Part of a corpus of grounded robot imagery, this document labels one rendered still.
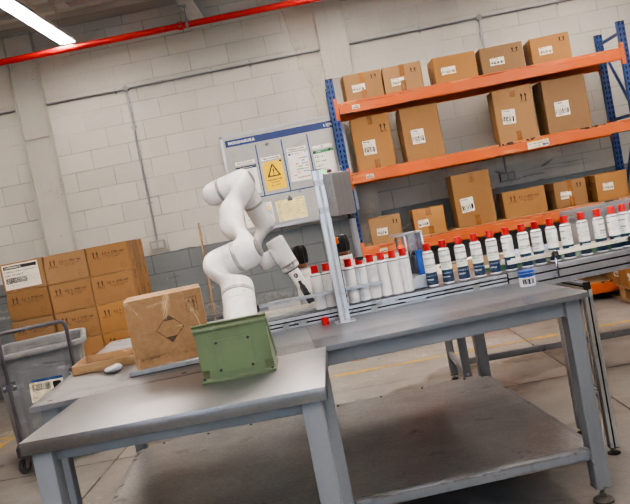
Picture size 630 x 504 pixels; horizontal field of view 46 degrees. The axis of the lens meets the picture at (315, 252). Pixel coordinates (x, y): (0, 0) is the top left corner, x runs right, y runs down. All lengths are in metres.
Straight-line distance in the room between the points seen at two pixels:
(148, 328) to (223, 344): 0.55
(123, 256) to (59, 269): 0.54
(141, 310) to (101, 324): 3.67
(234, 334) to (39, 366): 2.88
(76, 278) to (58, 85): 2.49
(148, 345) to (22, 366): 2.33
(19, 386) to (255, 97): 4.00
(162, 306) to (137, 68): 5.39
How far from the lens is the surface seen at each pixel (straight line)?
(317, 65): 7.87
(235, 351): 2.48
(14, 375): 5.24
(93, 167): 8.12
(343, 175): 3.27
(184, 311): 2.94
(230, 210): 2.90
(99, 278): 6.57
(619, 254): 3.68
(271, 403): 2.16
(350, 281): 3.34
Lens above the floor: 1.32
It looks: 3 degrees down
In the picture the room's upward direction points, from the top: 11 degrees counter-clockwise
